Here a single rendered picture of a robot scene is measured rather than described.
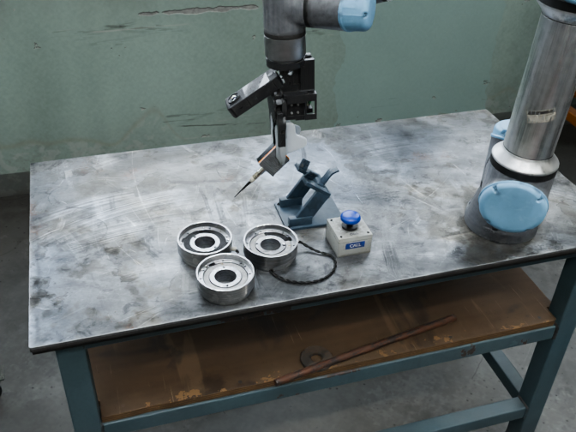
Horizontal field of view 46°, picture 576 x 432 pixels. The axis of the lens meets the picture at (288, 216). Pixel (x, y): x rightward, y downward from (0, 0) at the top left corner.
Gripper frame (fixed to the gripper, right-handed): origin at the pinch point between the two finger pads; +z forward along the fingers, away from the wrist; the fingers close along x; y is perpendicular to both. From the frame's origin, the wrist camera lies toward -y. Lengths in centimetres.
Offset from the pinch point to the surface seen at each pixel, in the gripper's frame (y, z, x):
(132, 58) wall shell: -30, 30, 148
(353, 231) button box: 12.2, 11.7, -13.0
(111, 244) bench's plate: -34.5, 13.6, -3.2
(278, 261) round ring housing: -3.7, 12.9, -17.4
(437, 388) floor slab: 51, 97, 16
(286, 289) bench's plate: -3.1, 16.0, -21.9
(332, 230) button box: 8.4, 11.9, -11.1
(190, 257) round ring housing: -19.5, 11.9, -13.6
